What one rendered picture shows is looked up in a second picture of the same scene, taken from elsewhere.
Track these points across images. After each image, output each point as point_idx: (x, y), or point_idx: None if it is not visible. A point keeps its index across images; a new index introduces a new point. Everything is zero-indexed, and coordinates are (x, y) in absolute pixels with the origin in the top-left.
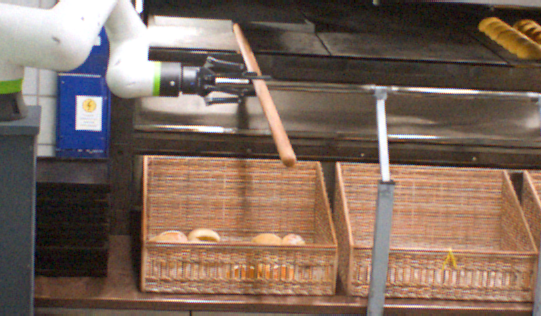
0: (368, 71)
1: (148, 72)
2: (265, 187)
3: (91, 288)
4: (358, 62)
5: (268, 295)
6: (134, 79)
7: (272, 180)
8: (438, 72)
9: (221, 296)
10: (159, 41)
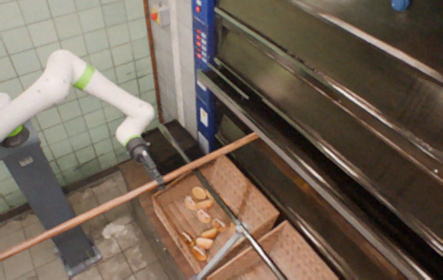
0: (312, 194)
1: (123, 140)
2: (253, 202)
3: (149, 194)
4: (308, 185)
5: (184, 256)
6: (119, 139)
7: (257, 202)
8: (350, 230)
9: (170, 240)
10: None
